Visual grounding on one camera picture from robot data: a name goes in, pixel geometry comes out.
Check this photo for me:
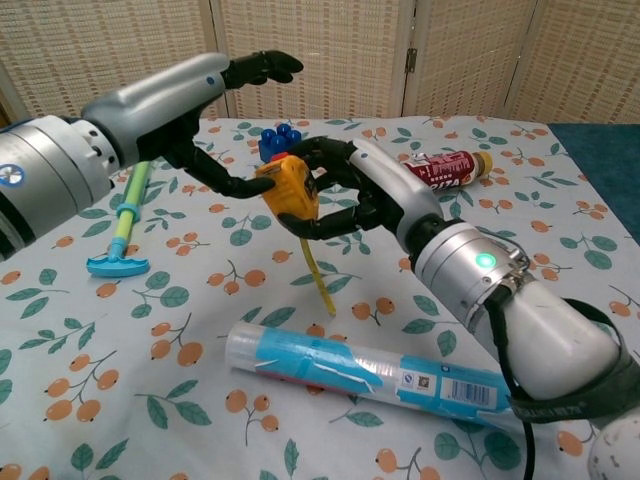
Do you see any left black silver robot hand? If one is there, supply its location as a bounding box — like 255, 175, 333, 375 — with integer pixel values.
82, 49, 305, 198

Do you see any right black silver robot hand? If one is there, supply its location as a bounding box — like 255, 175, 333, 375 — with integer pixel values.
277, 135, 445, 251

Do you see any yellow tape measure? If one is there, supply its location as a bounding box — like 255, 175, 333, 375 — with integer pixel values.
254, 155, 336, 318

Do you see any red labelled drink bottle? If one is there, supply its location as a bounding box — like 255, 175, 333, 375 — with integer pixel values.
398, 148, 495, 194

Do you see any woven folding screen panel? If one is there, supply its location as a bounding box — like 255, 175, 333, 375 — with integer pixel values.
0, 0, 230, 122
209, 0, 417, 121
504, 0, 640, 126
402, 0, 540, 121

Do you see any blue plastic building block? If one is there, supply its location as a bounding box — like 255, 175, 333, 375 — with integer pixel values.
258, 123, 302, 164

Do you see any blue green toy water pump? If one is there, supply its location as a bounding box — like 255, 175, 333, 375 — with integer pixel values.
85, 160, 153, 278

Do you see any cling film roll blue label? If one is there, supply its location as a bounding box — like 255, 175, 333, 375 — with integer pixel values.
224, 320, 524, 427

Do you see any floral printed tablecloth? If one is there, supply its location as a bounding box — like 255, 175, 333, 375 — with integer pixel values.
0, 115, 640, 480

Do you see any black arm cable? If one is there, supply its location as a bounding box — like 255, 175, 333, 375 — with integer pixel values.
487, 287, 541, 480

